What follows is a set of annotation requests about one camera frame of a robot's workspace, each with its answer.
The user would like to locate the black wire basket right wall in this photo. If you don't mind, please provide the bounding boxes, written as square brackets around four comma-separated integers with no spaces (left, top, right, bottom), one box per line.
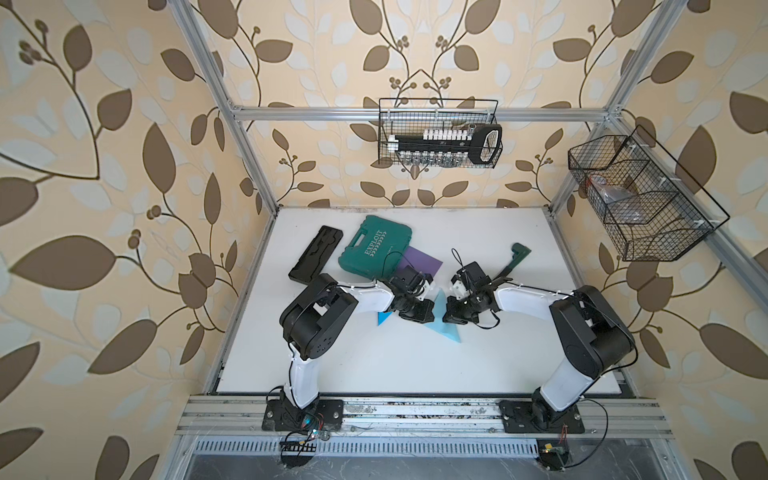
[568,125,715,262]

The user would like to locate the black wire basket wall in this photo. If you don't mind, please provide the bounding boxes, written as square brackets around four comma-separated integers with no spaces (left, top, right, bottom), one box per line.
[568,125,715,262]
[377,97,503,169]

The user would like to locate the green plastic tool case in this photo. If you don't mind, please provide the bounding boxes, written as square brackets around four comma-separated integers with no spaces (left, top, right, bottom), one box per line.
[338,215,412,280]

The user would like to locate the plastic bag in basket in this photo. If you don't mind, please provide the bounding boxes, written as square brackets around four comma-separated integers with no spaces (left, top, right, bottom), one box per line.
[588,183,647,225]

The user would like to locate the small circuit board left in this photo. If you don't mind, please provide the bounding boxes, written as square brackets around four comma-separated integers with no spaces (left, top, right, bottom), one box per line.
[279,429,323,469]

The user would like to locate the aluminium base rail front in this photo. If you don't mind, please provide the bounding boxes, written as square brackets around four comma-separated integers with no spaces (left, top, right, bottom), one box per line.
[176,396,673,440]

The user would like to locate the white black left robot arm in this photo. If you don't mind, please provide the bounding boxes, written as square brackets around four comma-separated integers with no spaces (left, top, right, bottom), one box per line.
[279,266,435,410]

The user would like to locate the aluminium frame post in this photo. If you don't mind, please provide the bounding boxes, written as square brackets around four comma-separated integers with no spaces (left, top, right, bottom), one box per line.
[169,1,279,217]
[548,0,688,215]

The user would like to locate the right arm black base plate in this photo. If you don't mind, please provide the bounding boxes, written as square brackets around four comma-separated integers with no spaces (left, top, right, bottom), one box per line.
[497,400,586,435]

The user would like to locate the black socket set holder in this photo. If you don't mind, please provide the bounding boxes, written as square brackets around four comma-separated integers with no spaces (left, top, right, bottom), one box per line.
[384,124,503,168]

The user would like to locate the black foam tool tray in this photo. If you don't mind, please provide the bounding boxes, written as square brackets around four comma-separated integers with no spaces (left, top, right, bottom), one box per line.
[288,225,343,285]

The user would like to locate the black wire basket rear wall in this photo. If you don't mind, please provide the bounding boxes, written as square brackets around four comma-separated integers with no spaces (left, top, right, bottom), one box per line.
[377,97,503,169]

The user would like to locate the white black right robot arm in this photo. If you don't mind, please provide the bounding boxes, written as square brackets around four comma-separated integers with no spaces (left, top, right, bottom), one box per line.
[443,262,636,424]

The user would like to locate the aluminium frame post left rear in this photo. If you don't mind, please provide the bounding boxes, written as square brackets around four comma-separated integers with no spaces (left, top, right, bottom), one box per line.
[169,1,279,217]

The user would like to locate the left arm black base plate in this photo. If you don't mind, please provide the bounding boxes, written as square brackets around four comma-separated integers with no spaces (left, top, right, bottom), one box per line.
[261,398,344,432]

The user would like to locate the aluminium frame right side rail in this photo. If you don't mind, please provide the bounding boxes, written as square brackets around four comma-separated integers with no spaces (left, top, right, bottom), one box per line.
[608,116,768,301]

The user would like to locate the purple square paper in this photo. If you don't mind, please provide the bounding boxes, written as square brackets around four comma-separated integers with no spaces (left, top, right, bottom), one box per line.
[397,246,443,277]

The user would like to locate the small circuit board right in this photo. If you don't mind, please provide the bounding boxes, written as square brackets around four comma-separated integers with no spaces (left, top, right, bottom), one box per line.
[536,439,570,471]

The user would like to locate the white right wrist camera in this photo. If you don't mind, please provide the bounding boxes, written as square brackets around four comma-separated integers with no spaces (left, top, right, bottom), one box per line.
[450,280,468,301]

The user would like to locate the aluminium frame post right rear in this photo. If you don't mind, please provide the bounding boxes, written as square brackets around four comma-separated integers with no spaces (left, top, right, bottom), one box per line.
[548,0,688,215]

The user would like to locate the small circuit board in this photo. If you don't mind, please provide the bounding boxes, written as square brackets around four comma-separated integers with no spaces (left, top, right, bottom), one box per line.
[536,439,570,471]
[279,429,323,469]

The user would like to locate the aluminium frame rear crossbar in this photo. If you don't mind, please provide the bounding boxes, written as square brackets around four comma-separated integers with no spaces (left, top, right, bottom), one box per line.
[233,106,610,124]

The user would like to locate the light blue square paper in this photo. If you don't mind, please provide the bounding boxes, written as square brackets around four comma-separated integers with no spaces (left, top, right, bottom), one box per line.
[425,288,461,343]

